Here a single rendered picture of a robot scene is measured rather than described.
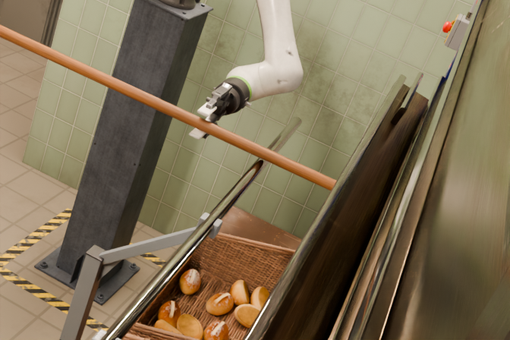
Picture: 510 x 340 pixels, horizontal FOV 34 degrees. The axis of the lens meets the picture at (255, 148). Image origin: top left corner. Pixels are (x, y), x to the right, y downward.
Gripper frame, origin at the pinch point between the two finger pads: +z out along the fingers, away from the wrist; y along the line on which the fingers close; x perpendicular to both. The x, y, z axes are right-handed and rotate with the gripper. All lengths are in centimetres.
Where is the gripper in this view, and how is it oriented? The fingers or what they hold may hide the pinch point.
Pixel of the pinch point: (202, 121)
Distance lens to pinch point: 212.2
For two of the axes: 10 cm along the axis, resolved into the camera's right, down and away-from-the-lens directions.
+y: -3.3, 8.4, 4.3
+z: -2.9, 3.4, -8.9
